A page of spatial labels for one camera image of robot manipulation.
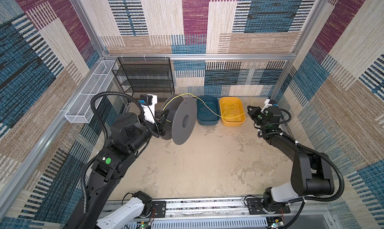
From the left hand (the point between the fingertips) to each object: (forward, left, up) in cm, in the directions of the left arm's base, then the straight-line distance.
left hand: (167, 107), depth 57 cm
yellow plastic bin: (+36, -38, -40) cm, 66 cm away
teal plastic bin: (+28, -19, -41) cm, 53 cm away
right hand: (+20, -41, -23) cm, 51 cm away
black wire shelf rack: (+52, +24, -23) cm, 62 cm away
